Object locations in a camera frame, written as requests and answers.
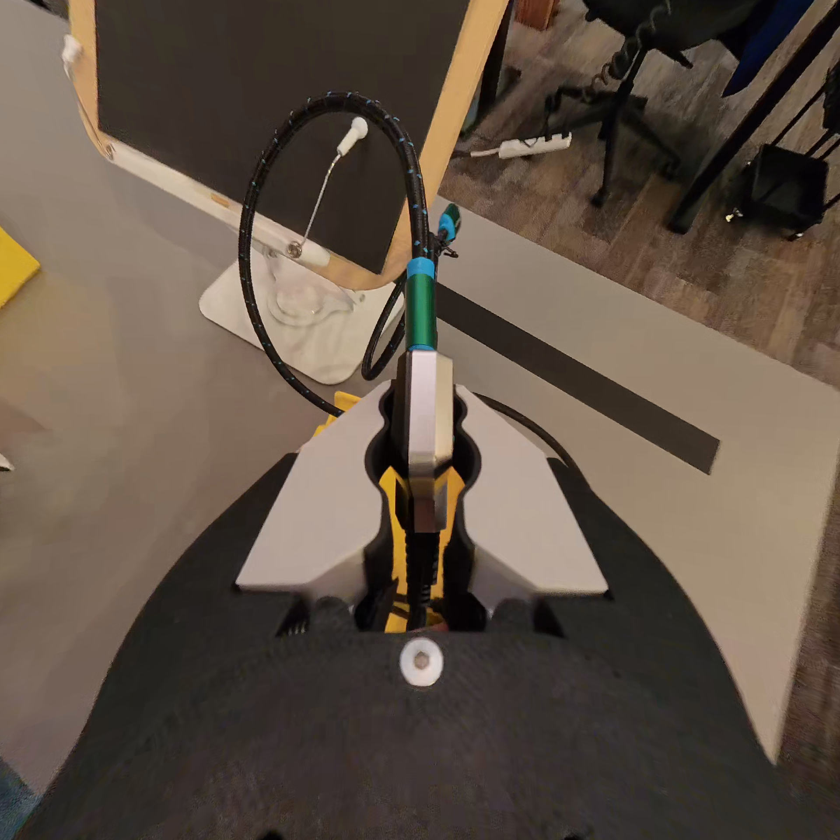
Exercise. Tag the white power strip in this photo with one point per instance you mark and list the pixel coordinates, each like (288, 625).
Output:
(531, 145)

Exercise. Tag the yellow plastic bin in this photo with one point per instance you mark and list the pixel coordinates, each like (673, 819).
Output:
(16, 269)

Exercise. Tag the black wheeled box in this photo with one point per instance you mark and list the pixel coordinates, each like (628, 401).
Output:
(784, 184)

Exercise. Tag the black office chair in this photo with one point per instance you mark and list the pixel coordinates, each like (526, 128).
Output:
(656, 19)

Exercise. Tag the white hdmi switch box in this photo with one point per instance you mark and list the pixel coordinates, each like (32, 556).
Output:
(426, 426)

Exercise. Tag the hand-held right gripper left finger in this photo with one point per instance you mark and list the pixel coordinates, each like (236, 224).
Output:
(315, 518)

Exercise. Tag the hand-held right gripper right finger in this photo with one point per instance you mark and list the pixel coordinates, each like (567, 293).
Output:
(531, 525)

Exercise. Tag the wood edged black board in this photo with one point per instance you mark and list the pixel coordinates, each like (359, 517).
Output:
(262, 98)

